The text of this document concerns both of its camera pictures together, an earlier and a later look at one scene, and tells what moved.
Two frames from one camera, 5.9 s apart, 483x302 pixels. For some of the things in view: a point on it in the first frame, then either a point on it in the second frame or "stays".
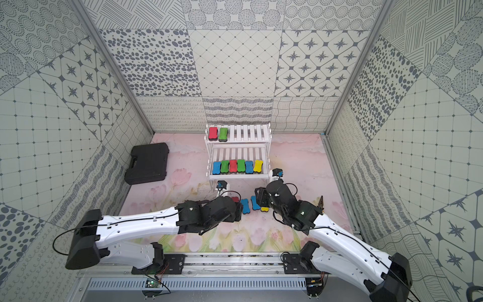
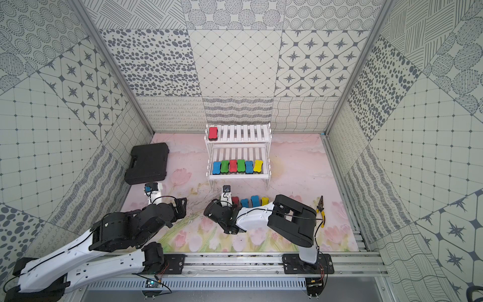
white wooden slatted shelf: (238, 151) stays
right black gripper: (261, 196) → (234, 206)
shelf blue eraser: (245, 204) stays
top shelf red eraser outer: (212, 134) stays
